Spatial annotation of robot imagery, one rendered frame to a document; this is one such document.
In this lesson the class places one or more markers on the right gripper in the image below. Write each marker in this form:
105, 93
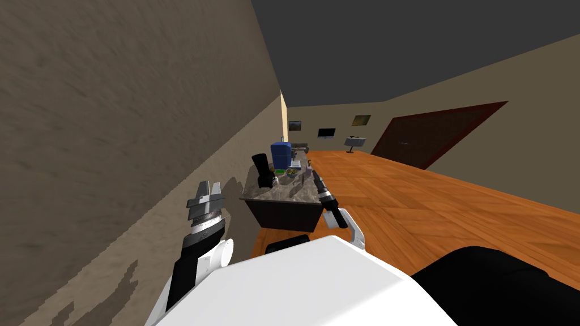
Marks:
319, 182

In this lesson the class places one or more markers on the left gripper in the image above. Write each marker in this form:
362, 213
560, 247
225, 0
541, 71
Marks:
206, 208

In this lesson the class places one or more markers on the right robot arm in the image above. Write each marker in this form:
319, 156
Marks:
480, 285

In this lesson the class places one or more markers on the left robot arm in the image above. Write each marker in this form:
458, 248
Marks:
192, 260

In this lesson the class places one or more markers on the pale bottle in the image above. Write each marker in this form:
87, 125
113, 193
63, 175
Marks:
309, 170

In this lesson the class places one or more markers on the bowl of salad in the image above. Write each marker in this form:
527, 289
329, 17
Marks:
292, 172

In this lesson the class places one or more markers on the dark grey sofa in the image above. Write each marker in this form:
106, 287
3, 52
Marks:
300, 147

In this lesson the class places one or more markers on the dark counter with marble top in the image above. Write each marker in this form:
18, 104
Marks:
285, 213

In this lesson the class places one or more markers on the blue box appliance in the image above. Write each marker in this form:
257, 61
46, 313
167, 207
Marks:
281, 155

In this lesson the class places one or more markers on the grey side table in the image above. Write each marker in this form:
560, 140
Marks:
355, 142

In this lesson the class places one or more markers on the black coffee machine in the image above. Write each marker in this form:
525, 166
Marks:
263, 170

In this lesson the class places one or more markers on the dark framed picture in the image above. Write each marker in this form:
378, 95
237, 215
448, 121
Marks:
295, 125

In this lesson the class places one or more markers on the green framed picture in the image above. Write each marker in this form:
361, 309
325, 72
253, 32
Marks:
361, 120

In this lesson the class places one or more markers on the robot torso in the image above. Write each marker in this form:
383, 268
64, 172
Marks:
290, 290

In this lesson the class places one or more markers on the dark red door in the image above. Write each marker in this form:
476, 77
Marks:
426, 136

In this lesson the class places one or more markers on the black wall screen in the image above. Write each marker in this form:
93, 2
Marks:
326, 133

